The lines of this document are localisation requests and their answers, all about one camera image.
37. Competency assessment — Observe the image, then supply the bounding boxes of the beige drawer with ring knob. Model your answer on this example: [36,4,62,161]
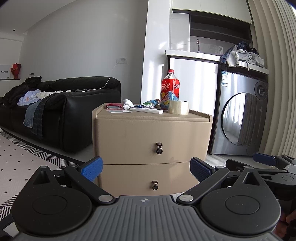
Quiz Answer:
[98,161,200,196]
[95,118,212,165]

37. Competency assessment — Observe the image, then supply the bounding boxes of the white countertop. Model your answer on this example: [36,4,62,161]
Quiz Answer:
[165,49,270,75]

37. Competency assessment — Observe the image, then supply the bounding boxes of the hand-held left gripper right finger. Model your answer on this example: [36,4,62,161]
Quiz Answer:
[177,157,264,205]

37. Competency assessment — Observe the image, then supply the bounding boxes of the washing machine label sticker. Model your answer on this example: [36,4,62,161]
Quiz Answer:
[220,71,229,87]

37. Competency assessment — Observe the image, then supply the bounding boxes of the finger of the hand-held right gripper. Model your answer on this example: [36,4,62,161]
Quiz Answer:
[253,152,296,166]
[225,159,296,186]

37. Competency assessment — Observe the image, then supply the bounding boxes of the white garment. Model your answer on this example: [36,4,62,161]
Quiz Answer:
[35,91,64,100]

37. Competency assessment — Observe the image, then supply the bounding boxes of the red flower bouquet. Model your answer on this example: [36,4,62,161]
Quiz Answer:
[10,63,21,80]

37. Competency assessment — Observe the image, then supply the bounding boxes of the white charging cable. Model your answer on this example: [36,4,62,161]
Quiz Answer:
[84,62,121,92]

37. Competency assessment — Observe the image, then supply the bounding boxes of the black white patterned rug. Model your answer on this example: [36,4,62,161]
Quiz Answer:
[0,133,86,232]

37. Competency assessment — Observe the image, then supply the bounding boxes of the black leather sofa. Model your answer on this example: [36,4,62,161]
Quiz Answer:
[0,77,122,153]

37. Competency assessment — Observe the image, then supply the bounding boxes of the silver washing machine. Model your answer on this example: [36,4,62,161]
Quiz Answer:
[210,70,269,156]

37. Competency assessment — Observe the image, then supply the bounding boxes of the dark plaid cloth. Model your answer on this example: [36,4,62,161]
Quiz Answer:
[32,93,67,139]

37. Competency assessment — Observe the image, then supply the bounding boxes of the black jacket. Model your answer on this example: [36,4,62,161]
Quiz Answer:
[1,76,42,108]

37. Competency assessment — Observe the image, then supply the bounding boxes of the clear packing tape roll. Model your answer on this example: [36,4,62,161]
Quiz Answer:
[168,100,189,115]

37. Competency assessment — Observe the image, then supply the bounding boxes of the white cardboard box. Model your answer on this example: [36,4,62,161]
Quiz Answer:
[0,64,11,79]

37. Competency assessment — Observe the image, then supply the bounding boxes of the pile of grey blue clothes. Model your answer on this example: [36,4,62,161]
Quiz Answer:
[220,42,265,71]

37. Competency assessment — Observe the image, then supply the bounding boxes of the light blue shirt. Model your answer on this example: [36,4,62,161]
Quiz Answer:
[17,90,42,106]

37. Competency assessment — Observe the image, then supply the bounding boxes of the white cabinet door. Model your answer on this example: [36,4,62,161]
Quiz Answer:
[168,57,219,160]

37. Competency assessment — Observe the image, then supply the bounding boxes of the beige leather nightstand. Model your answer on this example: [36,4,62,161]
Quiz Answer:
[92,103,213,197]

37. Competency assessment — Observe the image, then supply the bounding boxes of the green blue snack packet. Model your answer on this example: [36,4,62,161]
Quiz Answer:
[135,99,161,109]

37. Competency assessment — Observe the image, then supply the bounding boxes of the red soda bottle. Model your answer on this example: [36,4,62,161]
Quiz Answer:
[160,70,180,111]

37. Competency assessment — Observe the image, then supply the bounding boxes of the white wall cabinet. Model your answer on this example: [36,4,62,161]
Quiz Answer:
[170,0,253,52]

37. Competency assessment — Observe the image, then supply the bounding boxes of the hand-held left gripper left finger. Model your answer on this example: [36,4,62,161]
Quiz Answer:
[32,156,116,205]

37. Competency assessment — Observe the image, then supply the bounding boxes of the blue jeans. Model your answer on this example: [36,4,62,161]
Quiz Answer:
[23,102,40,128]

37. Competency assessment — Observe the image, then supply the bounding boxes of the white remote control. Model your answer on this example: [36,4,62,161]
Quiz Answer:
[130,107,164,115]

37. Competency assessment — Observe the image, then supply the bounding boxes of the beige curtain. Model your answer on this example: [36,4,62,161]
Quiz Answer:
[247,0,296,158]

